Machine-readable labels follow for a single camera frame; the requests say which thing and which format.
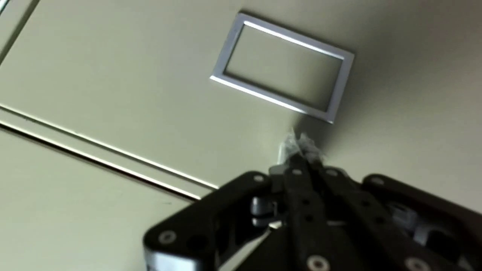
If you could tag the beige drawer with label holder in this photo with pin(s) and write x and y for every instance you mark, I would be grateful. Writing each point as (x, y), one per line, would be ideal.
(150, 75)

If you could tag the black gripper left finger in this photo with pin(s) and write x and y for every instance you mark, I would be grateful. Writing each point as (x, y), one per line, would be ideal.
(226, 215)

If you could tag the silver empty label holder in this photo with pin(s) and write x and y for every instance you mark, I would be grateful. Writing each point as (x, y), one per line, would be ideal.
(229, 50)

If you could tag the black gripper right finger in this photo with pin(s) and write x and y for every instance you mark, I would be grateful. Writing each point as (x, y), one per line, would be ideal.
(381, 226)

